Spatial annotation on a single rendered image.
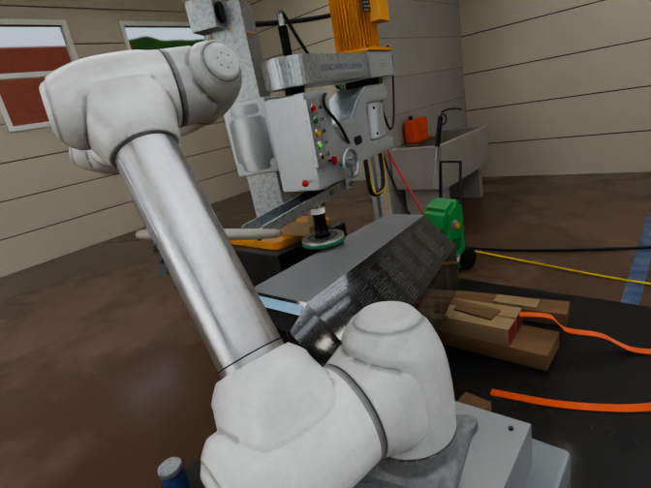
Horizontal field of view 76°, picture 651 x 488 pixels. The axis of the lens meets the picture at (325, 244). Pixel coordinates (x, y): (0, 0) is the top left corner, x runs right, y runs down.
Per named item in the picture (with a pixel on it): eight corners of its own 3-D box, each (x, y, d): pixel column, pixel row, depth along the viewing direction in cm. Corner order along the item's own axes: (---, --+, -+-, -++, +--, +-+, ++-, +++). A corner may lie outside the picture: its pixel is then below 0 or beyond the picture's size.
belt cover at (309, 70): (357, 88, 256) (354, 59, 251) (395, 80, 243) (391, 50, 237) (256, 105, 183) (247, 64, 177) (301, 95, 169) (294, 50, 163)
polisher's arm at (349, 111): (367, 167, 265) (356, 86, 249) (401, 164, 252) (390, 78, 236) (301, 198, 208) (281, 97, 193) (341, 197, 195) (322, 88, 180)
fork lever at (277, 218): (325, 188, 224) (323, 178, 222) (356, 186, 213) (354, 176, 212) (237, 236, 172) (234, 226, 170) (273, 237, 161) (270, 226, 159)
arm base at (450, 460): (483, 407, 77) (480, 381, 75) (455, 512, 60) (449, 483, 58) (392, 390, 87) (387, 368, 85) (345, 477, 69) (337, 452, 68)
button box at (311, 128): (323, 164, 187) (311, 99, 178) (327, 164, 186) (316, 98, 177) (313, 167, 181) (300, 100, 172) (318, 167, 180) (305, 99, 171)
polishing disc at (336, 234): (308, 233, 219) (308, 230, 219) (348, 228, 214) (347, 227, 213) (296, 248, 200) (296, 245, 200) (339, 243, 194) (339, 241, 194)
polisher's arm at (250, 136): (230, 167, 235) (218, 123, 227) (241, 160, 268) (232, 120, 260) (358, 144, 230) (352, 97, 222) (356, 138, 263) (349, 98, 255)
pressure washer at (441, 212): (445, 257, 370) (435, 160, 343) (478, 264, 341) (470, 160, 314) (417, 270, 353) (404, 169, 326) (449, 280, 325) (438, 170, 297)
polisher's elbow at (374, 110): (355, 142, 237) (350, 106, 231) (354, 139, 255) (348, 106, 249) (388, 136, 236) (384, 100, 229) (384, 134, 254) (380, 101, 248)
